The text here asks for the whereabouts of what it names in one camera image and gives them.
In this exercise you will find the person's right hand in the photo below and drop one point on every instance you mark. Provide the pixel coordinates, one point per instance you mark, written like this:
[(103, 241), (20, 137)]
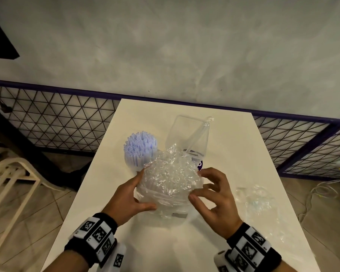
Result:
[(223, 215)]

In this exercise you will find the person's left hand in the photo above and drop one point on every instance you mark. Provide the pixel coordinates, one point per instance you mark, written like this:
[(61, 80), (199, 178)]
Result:
[(124, 203)]

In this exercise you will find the clear plastic wrap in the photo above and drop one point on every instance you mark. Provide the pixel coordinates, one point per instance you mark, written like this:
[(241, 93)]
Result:
[(257, 201)]

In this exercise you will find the pack of clear straws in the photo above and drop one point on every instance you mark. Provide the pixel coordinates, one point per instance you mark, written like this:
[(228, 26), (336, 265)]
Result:
[(170, 178)]

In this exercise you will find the small bunch of blue straws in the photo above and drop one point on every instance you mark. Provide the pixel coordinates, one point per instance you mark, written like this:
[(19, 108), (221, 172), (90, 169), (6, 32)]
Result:
[(140, 147)]

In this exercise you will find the long clear straw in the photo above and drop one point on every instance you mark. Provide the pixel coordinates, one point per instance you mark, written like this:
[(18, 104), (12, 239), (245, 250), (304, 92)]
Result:
[(199, 133)]

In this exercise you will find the person's right forearm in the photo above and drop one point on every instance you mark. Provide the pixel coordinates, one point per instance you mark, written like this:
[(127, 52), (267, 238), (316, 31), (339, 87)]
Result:
[(286, 267)]

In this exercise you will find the person's left forearm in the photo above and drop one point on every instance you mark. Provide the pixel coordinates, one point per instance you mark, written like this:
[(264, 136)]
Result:
[(68, 263)]

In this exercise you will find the clear square plastic box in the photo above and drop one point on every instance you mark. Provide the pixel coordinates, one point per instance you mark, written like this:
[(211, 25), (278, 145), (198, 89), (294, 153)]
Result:
[(181, 130)]

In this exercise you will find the white plastic chair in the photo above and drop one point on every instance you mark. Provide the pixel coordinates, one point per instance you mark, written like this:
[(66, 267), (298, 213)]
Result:
[(14, 164)]

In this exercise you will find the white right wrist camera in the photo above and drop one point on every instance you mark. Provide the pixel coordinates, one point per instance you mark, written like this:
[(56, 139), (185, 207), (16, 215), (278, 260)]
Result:
[(222, 263)]

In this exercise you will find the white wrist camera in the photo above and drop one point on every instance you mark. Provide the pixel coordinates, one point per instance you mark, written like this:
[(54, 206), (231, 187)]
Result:
[(117, 260), (222, 263)]

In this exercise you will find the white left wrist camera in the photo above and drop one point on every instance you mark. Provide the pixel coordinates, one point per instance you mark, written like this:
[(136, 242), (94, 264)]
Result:
[(117, 260)]

